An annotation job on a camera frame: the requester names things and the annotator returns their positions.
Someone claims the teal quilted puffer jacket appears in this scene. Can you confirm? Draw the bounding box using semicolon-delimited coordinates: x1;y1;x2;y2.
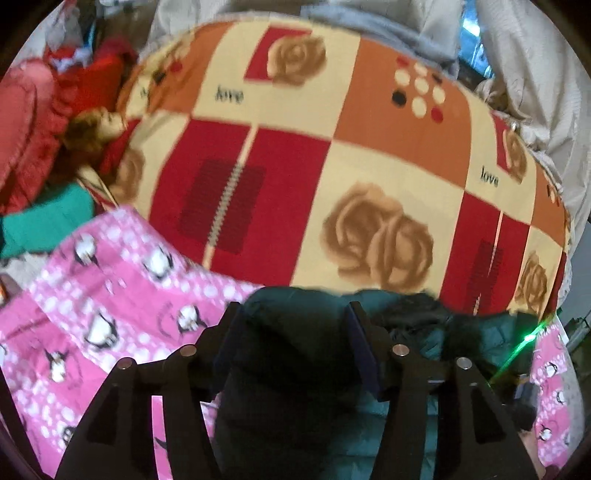
212;287;538;479

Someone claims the red clothes pile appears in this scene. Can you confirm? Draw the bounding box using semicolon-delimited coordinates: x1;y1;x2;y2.
43;37;137;176

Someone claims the pink penguin bed sheet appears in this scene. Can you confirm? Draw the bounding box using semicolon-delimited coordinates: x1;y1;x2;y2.
1;207;584;479

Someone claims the teal green folded garment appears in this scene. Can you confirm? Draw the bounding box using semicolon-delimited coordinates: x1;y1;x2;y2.
1;183;95;259

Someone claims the red cream rose blanket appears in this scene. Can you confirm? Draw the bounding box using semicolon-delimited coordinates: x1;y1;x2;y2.
109;16;570;317

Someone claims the red ruffled heart pillow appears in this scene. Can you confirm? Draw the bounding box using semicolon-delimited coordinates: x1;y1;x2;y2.
1;59;76;215

